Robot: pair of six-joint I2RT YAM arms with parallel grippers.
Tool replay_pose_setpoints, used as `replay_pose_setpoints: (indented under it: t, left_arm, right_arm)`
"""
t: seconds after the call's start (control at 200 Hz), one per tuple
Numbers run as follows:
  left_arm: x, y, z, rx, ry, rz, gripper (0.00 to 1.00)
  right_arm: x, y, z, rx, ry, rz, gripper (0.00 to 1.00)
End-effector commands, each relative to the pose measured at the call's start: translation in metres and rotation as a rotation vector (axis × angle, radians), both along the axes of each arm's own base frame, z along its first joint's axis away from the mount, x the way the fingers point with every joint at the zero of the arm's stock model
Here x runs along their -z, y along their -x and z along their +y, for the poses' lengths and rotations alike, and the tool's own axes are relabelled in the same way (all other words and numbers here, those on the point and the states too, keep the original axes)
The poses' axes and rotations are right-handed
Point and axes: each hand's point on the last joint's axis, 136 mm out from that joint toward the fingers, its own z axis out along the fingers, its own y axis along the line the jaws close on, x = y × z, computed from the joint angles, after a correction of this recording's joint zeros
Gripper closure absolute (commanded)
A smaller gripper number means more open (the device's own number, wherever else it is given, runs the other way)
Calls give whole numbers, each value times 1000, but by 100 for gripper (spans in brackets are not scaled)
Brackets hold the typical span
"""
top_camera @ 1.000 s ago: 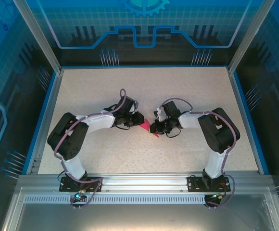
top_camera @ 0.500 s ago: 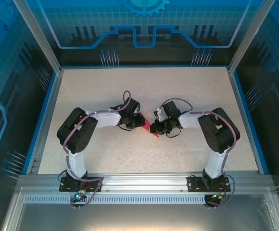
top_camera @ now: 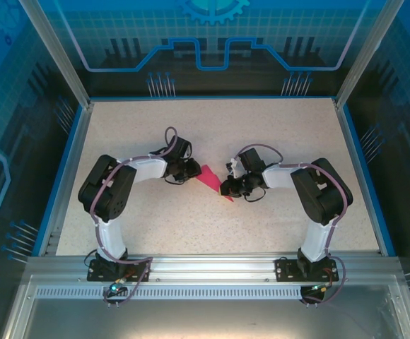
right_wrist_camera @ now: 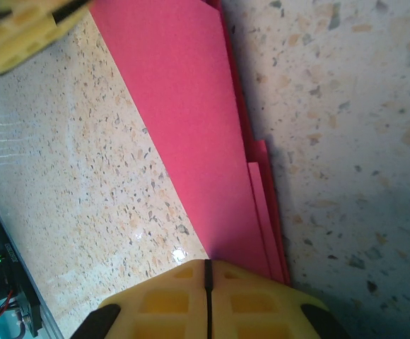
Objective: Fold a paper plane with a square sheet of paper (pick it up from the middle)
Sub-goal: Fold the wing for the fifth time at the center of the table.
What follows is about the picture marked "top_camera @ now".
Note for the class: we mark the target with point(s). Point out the left circuit board with LED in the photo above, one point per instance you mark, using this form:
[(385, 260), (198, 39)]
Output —
[(115, 289)]

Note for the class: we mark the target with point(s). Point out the right circuit board with LED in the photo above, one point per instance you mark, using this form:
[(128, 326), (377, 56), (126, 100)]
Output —
[(318, 288)]

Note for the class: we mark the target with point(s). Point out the circuit board with led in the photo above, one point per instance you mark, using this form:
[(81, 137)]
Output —
[(318, 288), (115, 289)]

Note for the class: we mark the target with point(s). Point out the short blue table edge trim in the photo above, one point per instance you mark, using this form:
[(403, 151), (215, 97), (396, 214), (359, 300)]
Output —
[(61, 176), (367, 176)]

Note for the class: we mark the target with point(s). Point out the blue printed enclosure side panel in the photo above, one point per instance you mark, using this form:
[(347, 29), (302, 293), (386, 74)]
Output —
[(14, 106), (403, 106)]

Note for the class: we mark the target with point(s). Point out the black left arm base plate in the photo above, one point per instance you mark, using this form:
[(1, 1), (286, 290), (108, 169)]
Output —
[(93, 275)]

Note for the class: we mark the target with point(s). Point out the aluminium frame rail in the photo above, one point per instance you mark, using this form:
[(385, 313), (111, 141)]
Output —
[(212, 266)]

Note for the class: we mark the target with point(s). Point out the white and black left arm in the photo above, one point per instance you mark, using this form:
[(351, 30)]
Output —
[(111, 236)]

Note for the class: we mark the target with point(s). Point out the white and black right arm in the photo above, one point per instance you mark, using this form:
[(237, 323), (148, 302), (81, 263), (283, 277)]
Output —
[(316, 240)]

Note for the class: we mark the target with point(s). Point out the aluminium frame post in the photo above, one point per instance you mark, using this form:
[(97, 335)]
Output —
[(63, 60), (361, 60)]

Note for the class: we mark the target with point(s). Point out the pink paper sheet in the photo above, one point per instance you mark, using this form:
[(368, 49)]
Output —
[(210, 178)]

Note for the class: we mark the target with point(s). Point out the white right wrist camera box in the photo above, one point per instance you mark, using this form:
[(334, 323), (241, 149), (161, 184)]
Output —
[(232, 167)]

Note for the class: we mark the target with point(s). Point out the blue printed enclosure panel, gear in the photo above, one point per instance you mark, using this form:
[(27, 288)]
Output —
[(120, 28)]

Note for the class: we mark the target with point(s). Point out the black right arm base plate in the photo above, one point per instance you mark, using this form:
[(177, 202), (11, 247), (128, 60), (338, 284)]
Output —
[(284, 270)]

